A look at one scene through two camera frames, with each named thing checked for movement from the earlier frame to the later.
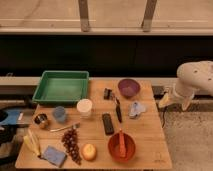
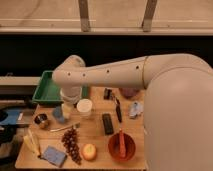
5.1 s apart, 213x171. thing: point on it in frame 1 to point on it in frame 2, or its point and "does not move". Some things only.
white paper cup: x=84 y=107 does not move
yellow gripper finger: x=165 y=100 to x=67 y=110
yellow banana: x=31 y=141 does not move
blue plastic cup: x=59 y=114 does not move
